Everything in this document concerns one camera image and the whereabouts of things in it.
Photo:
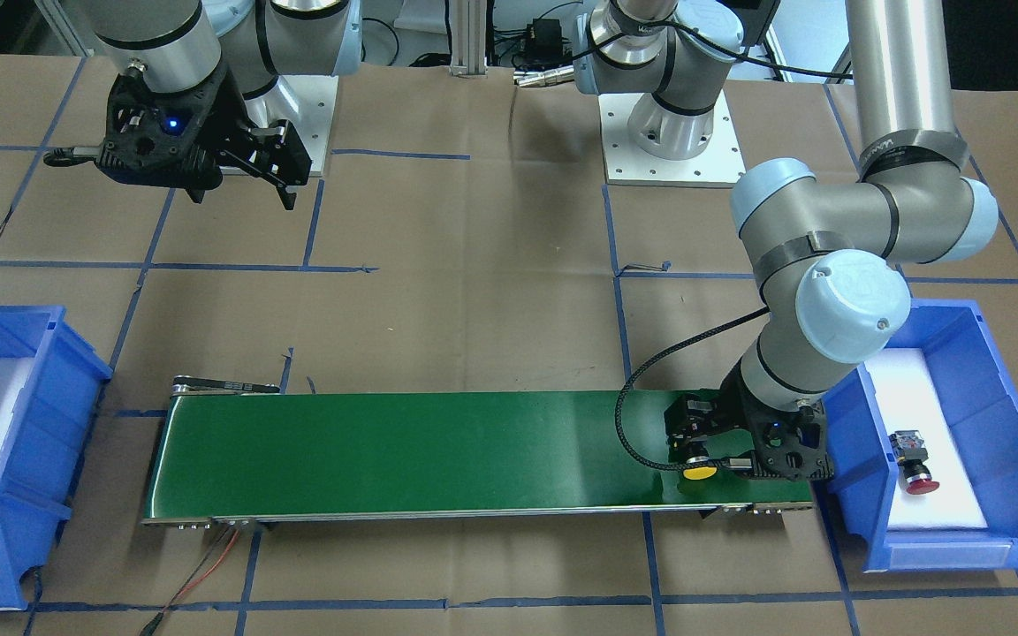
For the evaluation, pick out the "red push button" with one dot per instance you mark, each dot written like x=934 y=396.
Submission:
x=910 y=453

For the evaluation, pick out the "aluminium frame post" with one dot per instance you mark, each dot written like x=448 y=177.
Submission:
x=468 y=30

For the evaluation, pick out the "white foam pad source bin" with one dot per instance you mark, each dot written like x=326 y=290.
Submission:
x=907 y=399

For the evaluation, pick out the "blue bin source side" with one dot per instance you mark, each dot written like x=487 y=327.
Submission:
x=980 y=403

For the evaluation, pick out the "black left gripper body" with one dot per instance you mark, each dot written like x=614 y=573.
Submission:
x=725 y=412

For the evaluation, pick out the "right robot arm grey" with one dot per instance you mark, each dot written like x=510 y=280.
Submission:
x=181 y=42

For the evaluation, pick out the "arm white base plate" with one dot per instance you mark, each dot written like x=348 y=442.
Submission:
x=645 y=145
x=308 y=102

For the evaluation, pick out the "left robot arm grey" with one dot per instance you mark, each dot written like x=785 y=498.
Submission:
x=823 y=257

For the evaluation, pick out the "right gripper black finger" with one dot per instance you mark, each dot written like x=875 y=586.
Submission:
x=270 y=167
x=280 y=138

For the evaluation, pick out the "green conveyor belt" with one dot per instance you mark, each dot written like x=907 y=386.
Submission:
x=324 y=457

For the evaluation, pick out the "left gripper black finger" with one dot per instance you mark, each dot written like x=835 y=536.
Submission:
x=694 y=413
x=687 y=443

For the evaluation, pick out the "blue bin destination side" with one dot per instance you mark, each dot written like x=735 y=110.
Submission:
x=43 y=447

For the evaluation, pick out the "yellow push button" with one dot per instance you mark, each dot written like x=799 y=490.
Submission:
x=699 y=466

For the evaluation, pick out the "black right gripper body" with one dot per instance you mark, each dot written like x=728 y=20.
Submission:
x=231 y=112

